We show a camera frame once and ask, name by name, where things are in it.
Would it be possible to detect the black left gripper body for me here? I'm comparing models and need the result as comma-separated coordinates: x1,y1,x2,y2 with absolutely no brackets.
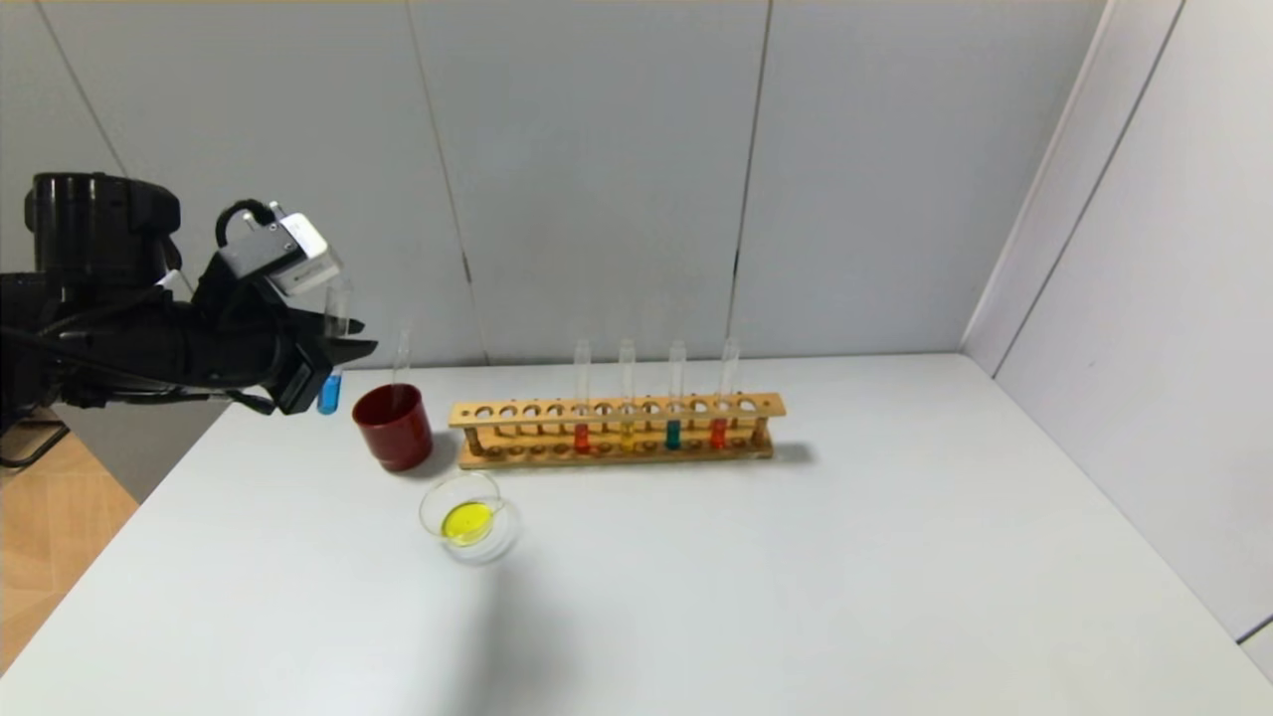
190,279,334,417

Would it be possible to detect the clear glass petri dish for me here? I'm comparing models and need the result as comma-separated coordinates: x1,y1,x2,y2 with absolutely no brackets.
419,471,523,565

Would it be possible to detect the dark red cup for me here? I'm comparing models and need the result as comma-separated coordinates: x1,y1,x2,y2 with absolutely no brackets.
353,384,435,472

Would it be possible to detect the thin black camera cable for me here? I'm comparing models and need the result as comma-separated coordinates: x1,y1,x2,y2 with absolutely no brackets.
215,198,281,250

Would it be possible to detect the black metal chair frame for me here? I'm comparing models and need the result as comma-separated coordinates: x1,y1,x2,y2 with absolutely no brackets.
0,403,73,470

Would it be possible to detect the blue pigment glass test tube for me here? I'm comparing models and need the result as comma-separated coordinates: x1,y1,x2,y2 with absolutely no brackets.
316,276,352,417
665,340,686,451

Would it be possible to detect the wooden test tube rack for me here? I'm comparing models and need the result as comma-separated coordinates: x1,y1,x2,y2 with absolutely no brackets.
449,393,787,470

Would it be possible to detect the red pigment glass test tube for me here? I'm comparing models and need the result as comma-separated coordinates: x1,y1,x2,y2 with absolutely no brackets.
574,339,593,455
708,338,739,450

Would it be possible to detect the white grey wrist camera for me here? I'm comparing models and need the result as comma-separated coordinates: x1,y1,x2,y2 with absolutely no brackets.
217,211,332,297

